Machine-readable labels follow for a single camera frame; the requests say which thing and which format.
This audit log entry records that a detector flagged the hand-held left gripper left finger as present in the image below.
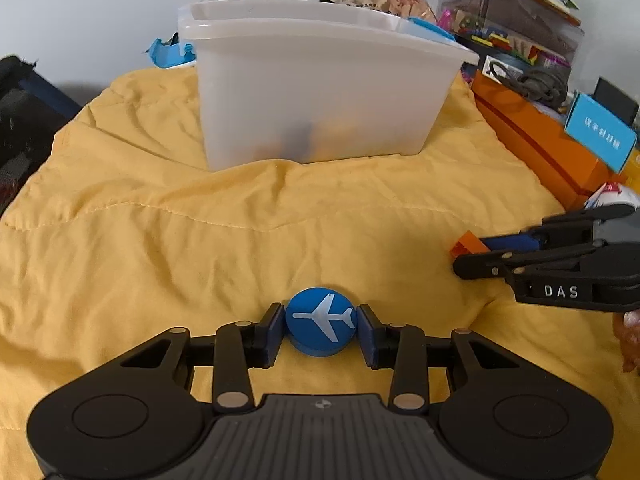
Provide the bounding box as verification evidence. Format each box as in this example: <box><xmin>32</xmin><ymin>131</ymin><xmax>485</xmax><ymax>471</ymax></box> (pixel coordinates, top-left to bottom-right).
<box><xmin>120</xmin><ymin>302</ymin><xmax>287</xmax><ymax>411</ymax></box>

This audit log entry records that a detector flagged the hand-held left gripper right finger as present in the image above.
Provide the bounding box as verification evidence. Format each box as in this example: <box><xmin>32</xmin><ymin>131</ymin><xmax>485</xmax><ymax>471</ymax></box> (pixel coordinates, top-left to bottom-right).
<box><xmin>356</xmin><ymin>304</ymin><xmax>506</xmax><ymax>411</ymax></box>

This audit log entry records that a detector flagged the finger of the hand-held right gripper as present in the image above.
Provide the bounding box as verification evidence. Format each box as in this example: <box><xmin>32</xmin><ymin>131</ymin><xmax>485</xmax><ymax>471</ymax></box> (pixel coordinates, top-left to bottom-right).
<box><xmin>481</xmin><ymin>204</ymin><xmax>640</xmax><ymax>253</ymax></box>
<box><xmin>452</xmin><ymin>239</ymin><xmax>609</xmax><ymax>281</ymax></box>

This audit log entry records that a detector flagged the orange building block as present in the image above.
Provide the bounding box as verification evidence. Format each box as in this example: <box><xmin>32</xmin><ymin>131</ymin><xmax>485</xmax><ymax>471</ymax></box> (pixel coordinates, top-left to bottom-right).
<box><xmin>449</xmin><ymin>230</ymin><xmax>494</xmax><ymax>261</ymax></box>

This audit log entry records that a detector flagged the blue round airplane disc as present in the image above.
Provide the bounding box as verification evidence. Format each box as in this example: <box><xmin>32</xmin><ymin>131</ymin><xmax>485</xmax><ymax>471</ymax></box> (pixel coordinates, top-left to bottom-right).
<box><xmin>285</xmin><ymin>286</ymin><xmax>359</xmax><ymax>358</ymax></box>

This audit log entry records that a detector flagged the white plastic bin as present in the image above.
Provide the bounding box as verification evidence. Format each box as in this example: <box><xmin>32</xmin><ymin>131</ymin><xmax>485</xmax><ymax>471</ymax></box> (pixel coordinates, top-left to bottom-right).
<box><xmin>177</xmin><ymin>0</ymin><xmax>480</xmax><ymax>172</ymax></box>

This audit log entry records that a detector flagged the person's right hand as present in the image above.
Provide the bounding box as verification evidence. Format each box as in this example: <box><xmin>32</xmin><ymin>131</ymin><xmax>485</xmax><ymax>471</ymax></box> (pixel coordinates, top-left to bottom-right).
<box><xmin>614</xmin><ymin>310</ymin><xmax>640</xmax><ymax>374</ymax></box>

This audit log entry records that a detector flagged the white diaper pack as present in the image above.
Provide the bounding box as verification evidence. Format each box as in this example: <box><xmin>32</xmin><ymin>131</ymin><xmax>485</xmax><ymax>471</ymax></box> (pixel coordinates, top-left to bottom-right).
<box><xmin>584</xmin><ymin>182</ymin><xmax>640</xmax><ymax>212</ymax></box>

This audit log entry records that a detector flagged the orange cardboard box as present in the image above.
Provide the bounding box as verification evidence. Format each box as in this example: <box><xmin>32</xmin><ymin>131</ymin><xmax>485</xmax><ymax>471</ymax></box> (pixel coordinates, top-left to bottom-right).
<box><xmin>470</xmin><ymin>70</ymin><xmax>640</xmax><ymax>212</ymax></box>

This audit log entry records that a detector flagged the yellow blanket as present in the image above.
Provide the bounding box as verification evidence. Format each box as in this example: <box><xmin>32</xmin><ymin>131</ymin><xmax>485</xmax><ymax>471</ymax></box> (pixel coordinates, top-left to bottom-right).
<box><xmin>0</xmin><ymin>67</ymin><xmax>640</xmax><ymax>480</ymax></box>

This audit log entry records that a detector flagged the light blue box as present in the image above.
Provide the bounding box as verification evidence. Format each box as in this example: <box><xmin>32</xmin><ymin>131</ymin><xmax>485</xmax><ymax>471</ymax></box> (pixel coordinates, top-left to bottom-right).
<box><xmin>565</xmin><ymin>91</ymin><xmax>639</xmax><ymax>174</ymax></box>

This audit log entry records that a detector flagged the black box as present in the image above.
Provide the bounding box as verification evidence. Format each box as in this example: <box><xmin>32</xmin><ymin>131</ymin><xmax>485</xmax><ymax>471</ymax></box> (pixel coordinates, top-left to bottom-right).
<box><xmin>592</xmin><ymin>77</ymin><xmax>640</xmax><ymax>127</ymax></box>

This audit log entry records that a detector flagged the clear plastic toy case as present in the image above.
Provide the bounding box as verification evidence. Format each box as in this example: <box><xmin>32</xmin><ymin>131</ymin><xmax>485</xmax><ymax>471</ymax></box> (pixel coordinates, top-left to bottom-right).
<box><xmin>439</xmin><ymin>0</ymin><xmax>584</xmax><ymax>69</ymax></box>

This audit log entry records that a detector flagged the light blue bin lid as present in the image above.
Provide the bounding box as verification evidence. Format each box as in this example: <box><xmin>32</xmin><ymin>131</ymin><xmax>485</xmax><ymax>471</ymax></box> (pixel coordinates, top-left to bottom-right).
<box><xmin>407</xmin><ymin>16</ymin><xmax>457</xmax><ymax>42</ymax></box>

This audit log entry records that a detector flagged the blue white plastic piece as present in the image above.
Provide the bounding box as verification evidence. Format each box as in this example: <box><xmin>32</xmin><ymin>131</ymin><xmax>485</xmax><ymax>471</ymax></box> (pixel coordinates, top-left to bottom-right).
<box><xmin>146</xmin><ymin>37</ymin><xmax>197</xmax><ymax>69</ymax></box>

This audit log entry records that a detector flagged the dark blue playpen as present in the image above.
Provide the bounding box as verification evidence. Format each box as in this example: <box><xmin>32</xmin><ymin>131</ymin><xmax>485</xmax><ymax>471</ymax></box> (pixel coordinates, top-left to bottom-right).
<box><xmin>0</xmin><ymin>55</ymin><xmax>84</xmax><ymax>214</ymax></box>

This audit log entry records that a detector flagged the grey cable bundle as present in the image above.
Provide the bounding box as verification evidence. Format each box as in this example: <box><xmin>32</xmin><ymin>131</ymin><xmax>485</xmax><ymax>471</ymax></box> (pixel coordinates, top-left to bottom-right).
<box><xmin>487</xmin><ymin>60</ymin><xmax>572</xmax><ymax>107</ymax></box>

